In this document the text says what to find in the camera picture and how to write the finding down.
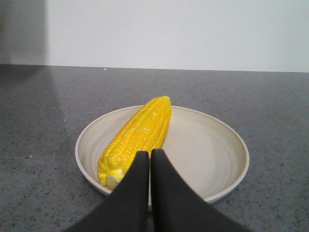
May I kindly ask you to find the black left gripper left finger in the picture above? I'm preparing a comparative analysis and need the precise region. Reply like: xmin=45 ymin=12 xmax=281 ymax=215
xmin=67 ymin=151 xmax=149 ymax=232

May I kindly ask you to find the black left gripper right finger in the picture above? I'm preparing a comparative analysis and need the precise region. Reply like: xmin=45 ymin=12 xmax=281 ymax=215
xmin=151 ymin=149 xmax=248 ymax=232

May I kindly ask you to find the yellow corn cob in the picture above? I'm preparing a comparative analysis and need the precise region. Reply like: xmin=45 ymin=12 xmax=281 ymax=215
xmin=97 ymin=96 xmax=172 ymax=190

